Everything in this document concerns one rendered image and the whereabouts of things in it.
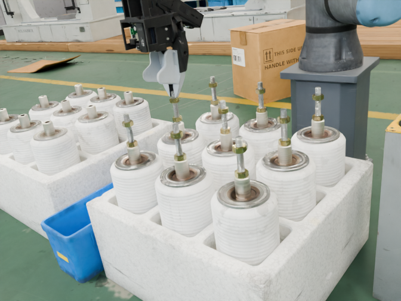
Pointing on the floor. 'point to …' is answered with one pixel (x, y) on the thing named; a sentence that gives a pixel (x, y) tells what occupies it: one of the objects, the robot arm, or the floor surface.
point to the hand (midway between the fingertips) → (175, 88)
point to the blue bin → (76, 239)
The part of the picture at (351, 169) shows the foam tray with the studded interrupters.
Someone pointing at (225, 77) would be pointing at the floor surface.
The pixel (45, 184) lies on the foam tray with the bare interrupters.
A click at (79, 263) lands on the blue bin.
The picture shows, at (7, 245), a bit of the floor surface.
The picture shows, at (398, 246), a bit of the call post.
